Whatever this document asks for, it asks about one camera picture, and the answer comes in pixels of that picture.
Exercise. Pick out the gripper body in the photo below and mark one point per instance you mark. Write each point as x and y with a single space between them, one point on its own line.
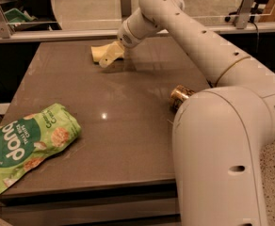
124 37

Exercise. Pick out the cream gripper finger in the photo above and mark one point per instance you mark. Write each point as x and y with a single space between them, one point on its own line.
107 59

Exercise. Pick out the yellow sponge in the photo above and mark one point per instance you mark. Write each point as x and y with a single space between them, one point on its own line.
98 52

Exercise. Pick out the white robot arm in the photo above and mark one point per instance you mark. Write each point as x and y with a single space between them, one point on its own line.
217 133

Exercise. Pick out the orange soda can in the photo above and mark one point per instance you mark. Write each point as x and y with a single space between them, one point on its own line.
179 95

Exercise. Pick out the green plastic bin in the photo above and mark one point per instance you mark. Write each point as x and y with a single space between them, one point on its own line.
14 16

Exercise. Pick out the green chip bag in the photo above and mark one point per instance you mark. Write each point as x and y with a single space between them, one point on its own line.
27 142

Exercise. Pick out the middle metal bracket post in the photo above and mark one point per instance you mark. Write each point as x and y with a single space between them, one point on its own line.
126 8

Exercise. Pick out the right metal bracket post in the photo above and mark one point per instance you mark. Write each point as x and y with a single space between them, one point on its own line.
243 14

